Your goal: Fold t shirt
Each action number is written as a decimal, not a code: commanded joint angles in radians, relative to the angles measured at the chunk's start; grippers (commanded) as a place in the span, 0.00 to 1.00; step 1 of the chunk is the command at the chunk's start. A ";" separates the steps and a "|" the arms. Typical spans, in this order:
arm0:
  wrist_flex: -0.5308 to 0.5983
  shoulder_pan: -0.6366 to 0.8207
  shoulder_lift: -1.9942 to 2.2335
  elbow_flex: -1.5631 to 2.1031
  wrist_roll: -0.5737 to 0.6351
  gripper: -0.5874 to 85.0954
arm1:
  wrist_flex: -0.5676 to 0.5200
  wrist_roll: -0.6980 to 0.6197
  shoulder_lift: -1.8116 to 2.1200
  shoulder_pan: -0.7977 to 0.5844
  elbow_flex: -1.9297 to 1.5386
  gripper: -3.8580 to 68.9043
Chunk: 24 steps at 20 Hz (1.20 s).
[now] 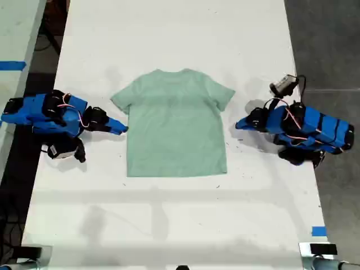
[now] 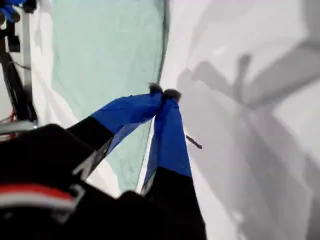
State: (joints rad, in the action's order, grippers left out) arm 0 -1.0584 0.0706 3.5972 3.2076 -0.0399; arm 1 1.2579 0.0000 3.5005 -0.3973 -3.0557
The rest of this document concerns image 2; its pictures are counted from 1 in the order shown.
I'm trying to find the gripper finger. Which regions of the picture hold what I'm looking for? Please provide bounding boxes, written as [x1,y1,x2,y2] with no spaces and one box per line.
[140,88,208,240]
[66,83,165,181]

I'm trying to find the pale green T-shirt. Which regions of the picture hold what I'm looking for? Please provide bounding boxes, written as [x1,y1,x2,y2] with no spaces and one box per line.
[51,0,169,200]

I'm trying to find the small dark debris stick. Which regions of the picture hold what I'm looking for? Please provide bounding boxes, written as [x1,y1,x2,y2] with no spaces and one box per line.
[185,134,203,150]

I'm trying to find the arm red white wire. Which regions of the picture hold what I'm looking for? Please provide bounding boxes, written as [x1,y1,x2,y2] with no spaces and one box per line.
[0,183,77,210]

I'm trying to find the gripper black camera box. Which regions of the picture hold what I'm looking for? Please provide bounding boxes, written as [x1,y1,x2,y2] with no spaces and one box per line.
[4,33,21,54]

